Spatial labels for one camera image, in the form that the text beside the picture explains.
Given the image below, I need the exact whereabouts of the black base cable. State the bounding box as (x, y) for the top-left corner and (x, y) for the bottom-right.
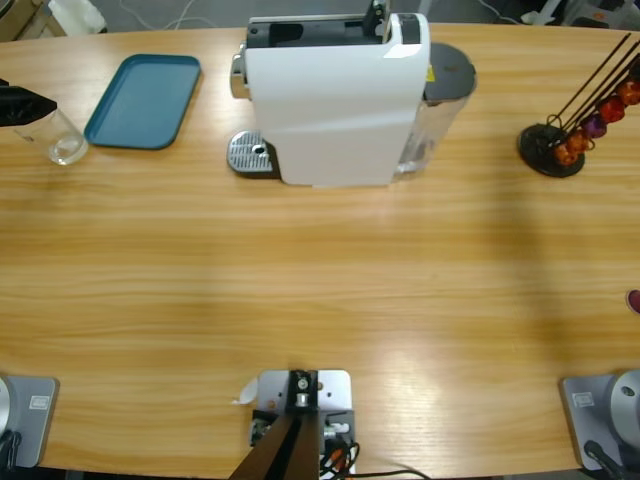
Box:
(0, 430), (24, 469)
(583, 440), (626, 480)

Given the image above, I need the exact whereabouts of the wooden crate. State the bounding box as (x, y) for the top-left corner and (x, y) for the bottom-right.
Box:
(0, 0), (69, 42)

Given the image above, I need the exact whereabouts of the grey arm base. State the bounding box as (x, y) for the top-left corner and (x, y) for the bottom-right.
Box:
(0, 374), (60, 469)
(558, 368), (640, 471)

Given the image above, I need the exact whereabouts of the dark camera post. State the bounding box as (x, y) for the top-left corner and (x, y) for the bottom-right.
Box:
(229, 369), (321, 480)

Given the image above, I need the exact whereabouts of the grey stool with orange mark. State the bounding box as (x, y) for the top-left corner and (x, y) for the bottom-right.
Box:
(562, 0), (640, 29)

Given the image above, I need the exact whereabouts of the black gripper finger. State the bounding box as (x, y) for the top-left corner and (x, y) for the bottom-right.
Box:
(0, 84), (58, 128)

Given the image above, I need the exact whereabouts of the white tape scrap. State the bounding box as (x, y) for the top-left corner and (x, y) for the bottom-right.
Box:
(229, 377), (260, 406)

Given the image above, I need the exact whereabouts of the white capsule coffee machine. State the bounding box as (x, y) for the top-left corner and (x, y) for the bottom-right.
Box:
(229, 0), (432, 190)

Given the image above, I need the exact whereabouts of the orange black wire bundle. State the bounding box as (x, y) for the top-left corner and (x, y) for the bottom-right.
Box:
(318, 439), (361, 480)

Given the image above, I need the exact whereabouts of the black capsule rack stand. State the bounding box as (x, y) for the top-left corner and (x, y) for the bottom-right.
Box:
(517, 32), (640, 179)

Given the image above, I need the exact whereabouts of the clear water tank black lid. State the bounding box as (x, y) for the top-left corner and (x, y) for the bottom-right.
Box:
(397, 42), (479, 176)

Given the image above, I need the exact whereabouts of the teal plastic tray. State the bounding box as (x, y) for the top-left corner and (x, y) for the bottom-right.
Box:
(83, 53), (202, 151)

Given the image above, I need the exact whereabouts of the clear drinking glass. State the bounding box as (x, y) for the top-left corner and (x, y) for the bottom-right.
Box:
(13, 107), (90, 167)

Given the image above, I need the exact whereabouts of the white floor cable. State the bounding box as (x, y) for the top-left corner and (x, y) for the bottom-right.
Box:
(117, 0), (224, 32)

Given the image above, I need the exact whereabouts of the black power cable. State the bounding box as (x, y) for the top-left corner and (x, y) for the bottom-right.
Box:
(349, 467), (432, 480)

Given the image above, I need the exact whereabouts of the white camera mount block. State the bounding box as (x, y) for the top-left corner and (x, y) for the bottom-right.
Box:
(252, 368), (357, 476)

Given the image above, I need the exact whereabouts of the purple coffee capsule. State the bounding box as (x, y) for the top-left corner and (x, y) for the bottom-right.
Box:
(583, 115), (609, 139)

